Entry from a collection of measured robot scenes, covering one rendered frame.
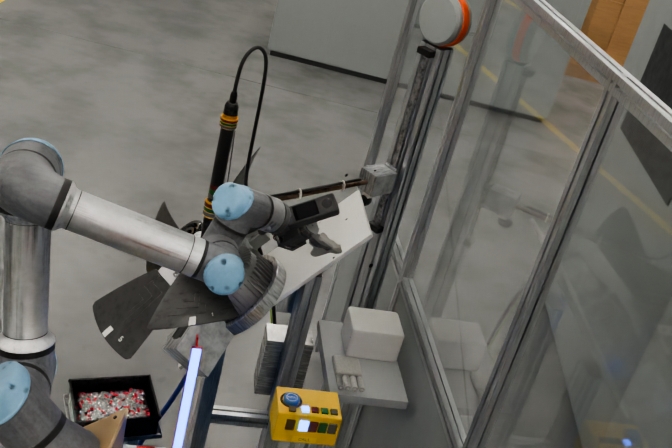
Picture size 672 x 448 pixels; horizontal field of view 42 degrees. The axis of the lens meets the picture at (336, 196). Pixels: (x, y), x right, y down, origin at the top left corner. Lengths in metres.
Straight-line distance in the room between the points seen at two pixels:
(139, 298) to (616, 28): 8.10
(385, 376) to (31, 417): 1.28
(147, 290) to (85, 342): 1.53
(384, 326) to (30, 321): 1.26
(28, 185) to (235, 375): 2.46
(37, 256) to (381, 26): 6.20
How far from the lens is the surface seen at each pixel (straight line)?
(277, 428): 2.19
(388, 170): 2.69
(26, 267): 1.77
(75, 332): 4.05
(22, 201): 1.60
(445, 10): 2.55
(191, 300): 2.25
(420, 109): 2.63
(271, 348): 2.78
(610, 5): 9.95
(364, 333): 2.69
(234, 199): 1.71
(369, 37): 7.76
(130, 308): 2.49
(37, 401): 1.75
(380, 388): 2.66
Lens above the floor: 2.47
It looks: 26 degrees down
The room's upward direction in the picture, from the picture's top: 15 degrees clockwise
